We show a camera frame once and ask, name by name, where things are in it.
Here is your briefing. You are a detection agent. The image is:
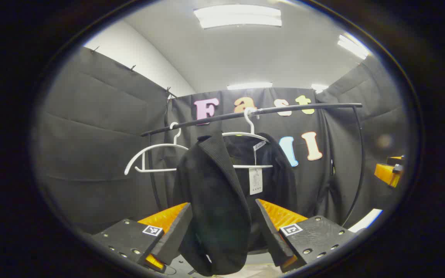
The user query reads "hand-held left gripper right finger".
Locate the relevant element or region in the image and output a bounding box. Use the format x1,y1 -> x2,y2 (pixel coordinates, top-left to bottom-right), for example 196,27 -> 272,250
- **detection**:
255,199 -> 357,273

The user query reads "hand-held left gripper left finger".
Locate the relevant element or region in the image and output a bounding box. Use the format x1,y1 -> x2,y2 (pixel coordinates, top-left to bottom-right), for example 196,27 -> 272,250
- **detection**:
91,202 -> 193,273

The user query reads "black knit jacket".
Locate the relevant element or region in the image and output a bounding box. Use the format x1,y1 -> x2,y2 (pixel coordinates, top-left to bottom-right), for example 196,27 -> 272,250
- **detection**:
173,131 -> 298,276

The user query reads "white clothes hanger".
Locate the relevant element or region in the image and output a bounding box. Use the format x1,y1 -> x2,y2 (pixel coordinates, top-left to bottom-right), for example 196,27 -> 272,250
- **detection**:
222,107 -> 274,170
124,122 -> 189,176

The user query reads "black metal clothes rack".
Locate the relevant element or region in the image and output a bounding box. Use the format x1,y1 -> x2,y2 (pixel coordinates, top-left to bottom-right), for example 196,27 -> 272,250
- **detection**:
141,102 -> 365,228

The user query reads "white board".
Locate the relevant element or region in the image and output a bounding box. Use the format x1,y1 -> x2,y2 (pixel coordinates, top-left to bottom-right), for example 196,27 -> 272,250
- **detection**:
348,208 -> 383,233

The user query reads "black backdrop cloth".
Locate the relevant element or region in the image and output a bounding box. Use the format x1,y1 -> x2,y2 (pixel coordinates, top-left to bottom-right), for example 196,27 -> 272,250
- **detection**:
33,46 -> 408,236

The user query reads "large ceiling light panel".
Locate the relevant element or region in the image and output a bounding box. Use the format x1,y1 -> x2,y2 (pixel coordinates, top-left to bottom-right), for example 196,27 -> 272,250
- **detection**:
194,5 -> 283,29

